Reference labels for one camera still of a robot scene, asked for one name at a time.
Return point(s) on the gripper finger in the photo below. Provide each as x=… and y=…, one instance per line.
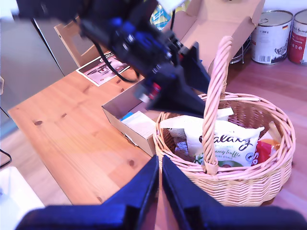
x=177, y=98
x=196, y=69
x=141, y=191
x=182, y=194

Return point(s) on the white Galaxy truffle eggs bag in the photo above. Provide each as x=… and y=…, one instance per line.
x=230, y=141

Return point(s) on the red Maltesers mini bunnies bag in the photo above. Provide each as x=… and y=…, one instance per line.
x=266, y=149

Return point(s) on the brown cardboard box with lid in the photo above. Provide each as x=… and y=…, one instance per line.
x=134, y=143

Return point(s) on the white box device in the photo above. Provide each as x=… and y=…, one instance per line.
x=16, y=201

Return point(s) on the yellow kitchen towel pack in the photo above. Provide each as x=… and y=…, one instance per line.
x=159, y=19

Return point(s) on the tin can with white label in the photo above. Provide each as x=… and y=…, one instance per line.
x=271, y=36

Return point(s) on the printed paper flyer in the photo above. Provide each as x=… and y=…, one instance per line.
x=100, y=69

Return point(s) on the tin can with red label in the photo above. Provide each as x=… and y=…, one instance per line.
x=298, y=36

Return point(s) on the wooden chair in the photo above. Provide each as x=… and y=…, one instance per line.
x=72, y=43

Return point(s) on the grey cabinet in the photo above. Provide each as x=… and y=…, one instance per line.
x=26, y=62

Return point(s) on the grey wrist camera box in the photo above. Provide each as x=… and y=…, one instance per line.
x=171, y=4

